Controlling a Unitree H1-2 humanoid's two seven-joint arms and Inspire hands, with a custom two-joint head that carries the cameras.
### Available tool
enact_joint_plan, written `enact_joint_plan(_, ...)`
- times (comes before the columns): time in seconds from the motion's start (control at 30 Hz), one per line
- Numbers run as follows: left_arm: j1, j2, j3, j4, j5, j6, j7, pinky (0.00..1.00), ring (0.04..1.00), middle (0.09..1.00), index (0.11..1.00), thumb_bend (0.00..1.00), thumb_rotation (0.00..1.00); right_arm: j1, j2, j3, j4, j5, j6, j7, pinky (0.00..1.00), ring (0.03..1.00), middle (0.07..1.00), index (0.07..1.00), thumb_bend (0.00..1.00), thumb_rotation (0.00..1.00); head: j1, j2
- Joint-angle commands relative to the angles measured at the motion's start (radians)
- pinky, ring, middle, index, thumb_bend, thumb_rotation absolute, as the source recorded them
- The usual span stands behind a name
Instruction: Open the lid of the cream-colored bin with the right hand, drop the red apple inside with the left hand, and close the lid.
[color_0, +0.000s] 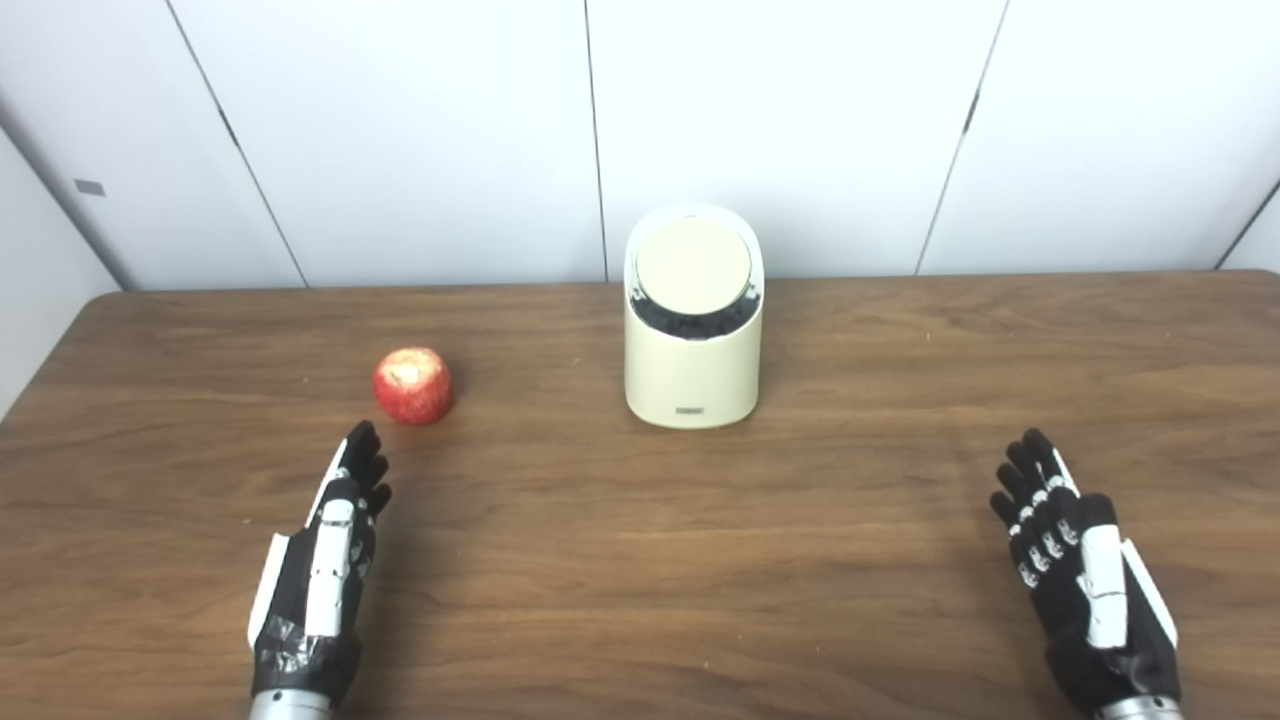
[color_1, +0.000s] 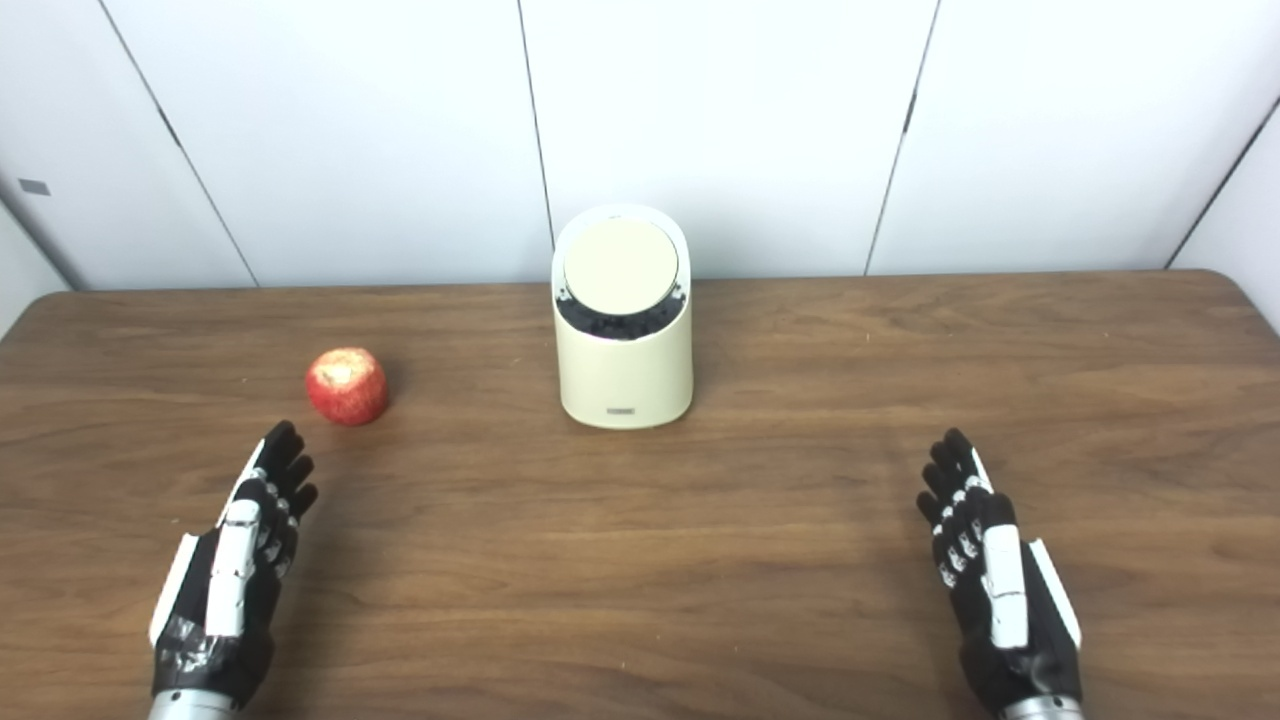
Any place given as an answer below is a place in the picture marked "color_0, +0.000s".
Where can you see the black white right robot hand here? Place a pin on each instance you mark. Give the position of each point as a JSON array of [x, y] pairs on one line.
[[1075, 600]]

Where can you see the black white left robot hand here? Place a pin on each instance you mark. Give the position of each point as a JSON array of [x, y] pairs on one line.
[[300, 600]]

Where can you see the red apple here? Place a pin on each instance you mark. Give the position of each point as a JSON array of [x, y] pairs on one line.
[[412, 388]]

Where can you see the round cream bin lid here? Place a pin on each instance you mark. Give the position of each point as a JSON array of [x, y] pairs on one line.
[[692, 265]]

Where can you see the cream-colored bin body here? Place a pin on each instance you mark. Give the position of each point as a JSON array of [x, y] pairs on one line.
[[690, 375]]

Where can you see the small grey wall label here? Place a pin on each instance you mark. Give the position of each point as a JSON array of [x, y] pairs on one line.
[[89, 187]]

